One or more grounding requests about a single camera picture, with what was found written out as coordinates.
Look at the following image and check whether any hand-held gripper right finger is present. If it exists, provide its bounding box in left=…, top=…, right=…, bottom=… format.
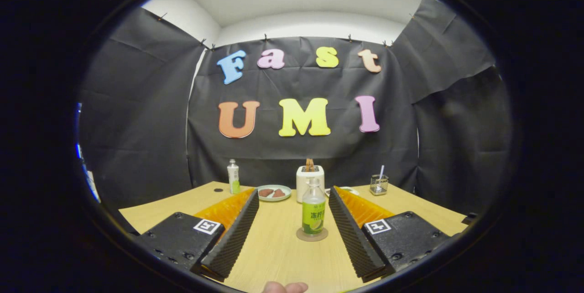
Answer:
left=328, top=186, right=457, bottom=283

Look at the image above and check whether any green label juice bottle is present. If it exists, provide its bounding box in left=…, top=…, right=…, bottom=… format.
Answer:
left=302, top=178, right=326, bottom=236

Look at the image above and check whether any white toaster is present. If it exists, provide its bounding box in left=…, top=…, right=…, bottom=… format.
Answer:
left=296, top=165, right=325, bottom=203

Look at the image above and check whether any white compartment food tray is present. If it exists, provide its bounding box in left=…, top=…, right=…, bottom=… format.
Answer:
left=325, top=186, right=360, bottom=197

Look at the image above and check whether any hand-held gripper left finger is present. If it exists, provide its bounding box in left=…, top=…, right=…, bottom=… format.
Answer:
left=135, top=187, right=260, bottom=282

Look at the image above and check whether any wooden table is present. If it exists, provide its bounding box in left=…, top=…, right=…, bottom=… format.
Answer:
left=119, top=181, right=468, bottom=293

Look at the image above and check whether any small white green capped bottle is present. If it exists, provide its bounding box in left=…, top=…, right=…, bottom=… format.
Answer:
left=227, top=159, right=240, bottom=194

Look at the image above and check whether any pale green plate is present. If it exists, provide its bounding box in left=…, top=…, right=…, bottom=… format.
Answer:
left=256, top=185, right=292, bottom=202

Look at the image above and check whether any wire mesh holder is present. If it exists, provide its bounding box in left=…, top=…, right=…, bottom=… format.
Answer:
left=370, top=174, right=389, bottom=196

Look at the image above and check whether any round brown coaster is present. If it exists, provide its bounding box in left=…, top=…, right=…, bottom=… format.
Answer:
left=296, top=227, right=329, bottom=242

